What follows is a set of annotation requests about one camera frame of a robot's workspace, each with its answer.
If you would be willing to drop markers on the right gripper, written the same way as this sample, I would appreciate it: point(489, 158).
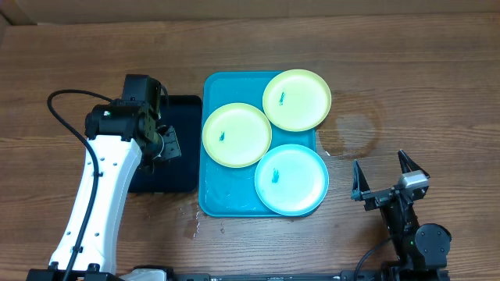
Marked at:
point(361, 191)

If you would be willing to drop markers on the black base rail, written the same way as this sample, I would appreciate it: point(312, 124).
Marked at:
point(345, 275)

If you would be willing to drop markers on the yellow-green plate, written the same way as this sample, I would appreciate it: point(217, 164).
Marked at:
point(297, 100)
point(236, 135)

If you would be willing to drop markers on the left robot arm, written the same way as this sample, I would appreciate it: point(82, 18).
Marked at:
point(121, 136)

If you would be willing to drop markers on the black plastic tray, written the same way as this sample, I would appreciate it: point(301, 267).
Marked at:
point(181, 121)

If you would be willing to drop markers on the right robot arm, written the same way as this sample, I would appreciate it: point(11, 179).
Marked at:
point(421, 249)

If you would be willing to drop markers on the teal plastic serving tray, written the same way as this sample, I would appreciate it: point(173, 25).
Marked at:
point(230, 192)

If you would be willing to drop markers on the light blue plate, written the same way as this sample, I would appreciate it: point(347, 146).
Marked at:
point(291, 180)

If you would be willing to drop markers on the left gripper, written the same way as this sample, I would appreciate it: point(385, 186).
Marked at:
point(173, 149)

